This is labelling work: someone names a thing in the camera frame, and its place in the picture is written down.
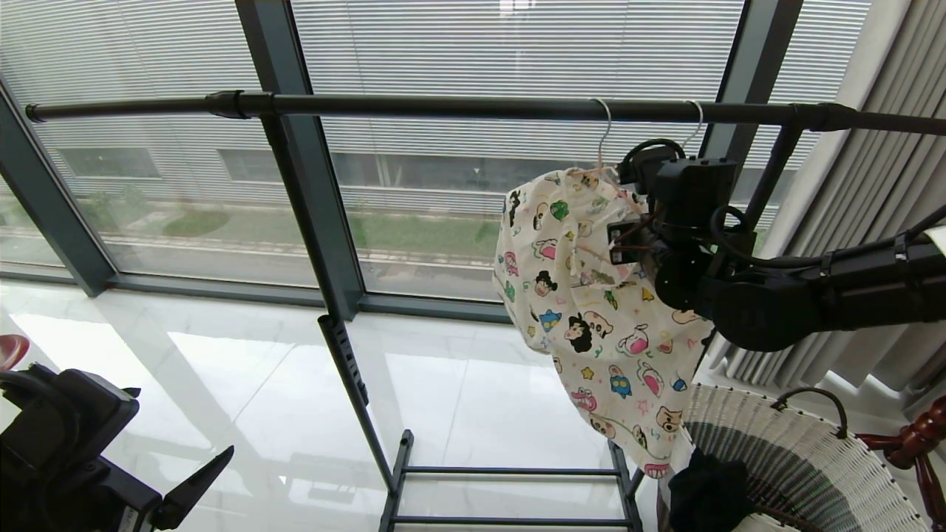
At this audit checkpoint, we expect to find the pink clothes hanger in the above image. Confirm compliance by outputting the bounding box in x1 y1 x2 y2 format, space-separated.
565 98 647 296
678 100 705 152

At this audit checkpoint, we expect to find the window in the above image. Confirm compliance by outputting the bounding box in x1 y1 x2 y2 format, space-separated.
0 0 873 326

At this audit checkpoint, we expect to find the brown wooden stand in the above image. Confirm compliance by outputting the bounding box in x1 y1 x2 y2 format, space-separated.
857 394 946 530

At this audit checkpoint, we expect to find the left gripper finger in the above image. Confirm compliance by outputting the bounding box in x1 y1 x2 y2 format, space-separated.
152 446 236 531

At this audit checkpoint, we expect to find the white laundry basket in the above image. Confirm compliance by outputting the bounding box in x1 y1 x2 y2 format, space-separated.
656 383 929 532

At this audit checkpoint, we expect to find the black garment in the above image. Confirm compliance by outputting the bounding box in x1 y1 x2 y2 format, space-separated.
667 446 756 532

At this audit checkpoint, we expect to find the black clothes rack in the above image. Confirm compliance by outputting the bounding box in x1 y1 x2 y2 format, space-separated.
26 89 946 532

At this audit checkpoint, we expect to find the cream printed garment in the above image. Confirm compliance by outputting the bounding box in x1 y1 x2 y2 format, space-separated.
493 167 716 480

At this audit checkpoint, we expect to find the black cable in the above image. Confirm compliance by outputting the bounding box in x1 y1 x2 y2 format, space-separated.
708 203 946 270
618 138 687 185

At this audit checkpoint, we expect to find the beige curtain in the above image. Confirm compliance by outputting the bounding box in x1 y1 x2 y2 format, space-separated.
706 0 946 415

